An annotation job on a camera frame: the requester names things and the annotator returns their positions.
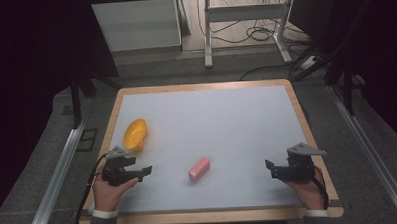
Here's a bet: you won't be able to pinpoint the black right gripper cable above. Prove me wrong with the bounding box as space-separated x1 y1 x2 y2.
309 165 331 211

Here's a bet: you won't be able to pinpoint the pink sausage toy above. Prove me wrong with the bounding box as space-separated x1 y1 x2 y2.
187 156 212 183

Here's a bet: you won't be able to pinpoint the black floor cables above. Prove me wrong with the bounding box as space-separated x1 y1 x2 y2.
197 0 310 50

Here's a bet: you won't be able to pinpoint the white table mat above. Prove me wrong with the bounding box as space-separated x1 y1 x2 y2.
85 83 324 215

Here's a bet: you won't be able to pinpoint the person's left sleeve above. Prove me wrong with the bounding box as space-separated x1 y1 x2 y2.
88 208 120 224

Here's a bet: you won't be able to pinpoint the white power strip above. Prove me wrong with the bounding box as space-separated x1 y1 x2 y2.
299 55 321 71

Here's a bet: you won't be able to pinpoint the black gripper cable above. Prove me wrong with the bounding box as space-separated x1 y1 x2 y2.
72 152 112 224
309 165 331 211

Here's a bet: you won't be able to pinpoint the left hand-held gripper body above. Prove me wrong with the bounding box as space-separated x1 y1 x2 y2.
100 145 145 188

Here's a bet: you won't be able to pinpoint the grey cabinet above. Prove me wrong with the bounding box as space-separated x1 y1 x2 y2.
91 0 183 54

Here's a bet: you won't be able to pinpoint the aluminium rail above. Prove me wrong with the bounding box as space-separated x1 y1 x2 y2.
328 82 397 224
21 117 91 224

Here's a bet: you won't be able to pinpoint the person's left hand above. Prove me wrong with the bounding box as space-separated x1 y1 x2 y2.
90 162 142 213

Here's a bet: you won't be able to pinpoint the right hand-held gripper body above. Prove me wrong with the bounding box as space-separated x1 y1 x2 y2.
269 141 328 186

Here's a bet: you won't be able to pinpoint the black stand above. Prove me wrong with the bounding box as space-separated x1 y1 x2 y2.
323 57 368 118
68 73 125 130

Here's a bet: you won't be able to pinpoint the white metal desk frame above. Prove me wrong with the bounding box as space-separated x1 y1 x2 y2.
202 0 299 70

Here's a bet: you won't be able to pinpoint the yellow plastic bowl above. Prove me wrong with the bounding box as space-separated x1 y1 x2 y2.
122 118 150 153

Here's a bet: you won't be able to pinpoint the person's right sleeve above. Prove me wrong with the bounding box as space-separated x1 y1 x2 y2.
302 207 331 224

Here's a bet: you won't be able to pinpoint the person's sleeve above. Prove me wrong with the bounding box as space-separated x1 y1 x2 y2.
302 207 331 224
88 208 120 224

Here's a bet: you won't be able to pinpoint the person's right hand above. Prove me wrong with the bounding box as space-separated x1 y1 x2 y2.
284 169 328 213

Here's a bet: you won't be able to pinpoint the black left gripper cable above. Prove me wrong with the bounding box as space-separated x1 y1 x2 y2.
72 152 112 224

